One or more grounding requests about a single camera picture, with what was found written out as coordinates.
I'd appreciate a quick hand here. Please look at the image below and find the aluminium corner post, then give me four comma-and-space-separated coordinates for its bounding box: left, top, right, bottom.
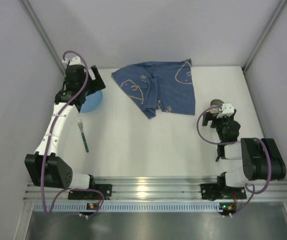
241, 0, 287, 73
19, 0, 65, 74

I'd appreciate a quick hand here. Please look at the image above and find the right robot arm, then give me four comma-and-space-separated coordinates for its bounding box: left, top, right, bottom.
196, 108, 286, 194

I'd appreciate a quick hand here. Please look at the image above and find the blue fish-print placemat cloth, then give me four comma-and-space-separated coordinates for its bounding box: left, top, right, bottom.
111, 58, 196, 119

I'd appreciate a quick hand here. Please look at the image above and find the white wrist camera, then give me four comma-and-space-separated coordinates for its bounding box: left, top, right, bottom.
217, 102, 235, 118
62, 56, 84, 66

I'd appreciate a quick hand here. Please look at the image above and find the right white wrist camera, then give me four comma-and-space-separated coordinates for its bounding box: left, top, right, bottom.
217, 102, 235, 118

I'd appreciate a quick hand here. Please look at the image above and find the right aluminium corner post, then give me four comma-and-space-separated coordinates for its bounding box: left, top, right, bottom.
241, 0, 287, 73

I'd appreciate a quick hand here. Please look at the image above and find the green-handled fork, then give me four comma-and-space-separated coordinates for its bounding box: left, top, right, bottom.
76, 118, 89, 153

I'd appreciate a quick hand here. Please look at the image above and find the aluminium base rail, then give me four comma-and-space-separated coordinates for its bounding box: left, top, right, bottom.
22, 176, 287, 202

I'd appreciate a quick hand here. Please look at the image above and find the light blue plate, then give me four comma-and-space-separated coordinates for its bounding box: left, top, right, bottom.
80, 91, 103, 113

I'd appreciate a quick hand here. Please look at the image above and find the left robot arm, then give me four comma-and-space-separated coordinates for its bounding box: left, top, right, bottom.
24, 63, 106, 189

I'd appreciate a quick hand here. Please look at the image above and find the small metal cup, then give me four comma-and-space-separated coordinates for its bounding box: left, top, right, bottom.
210, 99, 224, 109

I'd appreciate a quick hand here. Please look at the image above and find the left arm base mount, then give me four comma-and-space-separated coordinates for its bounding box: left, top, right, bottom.
68, 184, 113, 201

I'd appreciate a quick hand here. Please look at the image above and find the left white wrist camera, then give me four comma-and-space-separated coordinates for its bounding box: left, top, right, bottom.
62, 56, 84, 66

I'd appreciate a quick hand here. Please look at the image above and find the perforated cable duct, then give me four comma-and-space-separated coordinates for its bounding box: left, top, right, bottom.
46, 201, 235, 213

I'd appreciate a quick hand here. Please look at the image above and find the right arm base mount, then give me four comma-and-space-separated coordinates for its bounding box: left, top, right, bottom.
200, 183, 247, 201

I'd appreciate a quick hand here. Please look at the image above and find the left aluminium corner post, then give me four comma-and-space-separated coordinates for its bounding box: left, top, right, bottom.
19, 0, 65, 74

